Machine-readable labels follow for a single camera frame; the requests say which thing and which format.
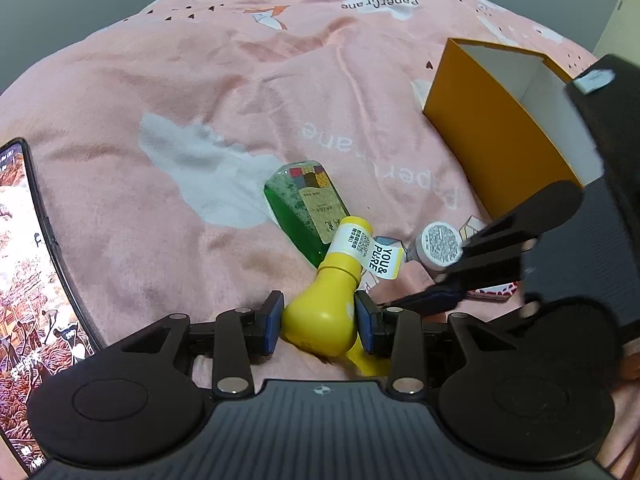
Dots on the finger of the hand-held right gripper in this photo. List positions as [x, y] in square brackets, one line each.
[475, 275]
[530, 215]

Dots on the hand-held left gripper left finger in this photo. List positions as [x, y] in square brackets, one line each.
[272, 320]

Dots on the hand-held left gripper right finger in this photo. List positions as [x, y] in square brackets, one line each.
[365, 325]

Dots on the red patterned mint tin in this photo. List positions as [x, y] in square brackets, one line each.
[495, 291]

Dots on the yellow bottle with white tag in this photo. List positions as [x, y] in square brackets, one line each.
[325, 305]

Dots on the small silver jar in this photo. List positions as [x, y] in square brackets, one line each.
[435, 245]

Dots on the orange cardboard box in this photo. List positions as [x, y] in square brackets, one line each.
[480, 125]

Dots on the green glass bottle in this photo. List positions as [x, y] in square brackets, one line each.
[290, 200]

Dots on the pale door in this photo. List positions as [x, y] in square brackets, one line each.
[620, 35]

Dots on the pink printed blanket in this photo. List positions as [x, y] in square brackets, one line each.
[150, 85]

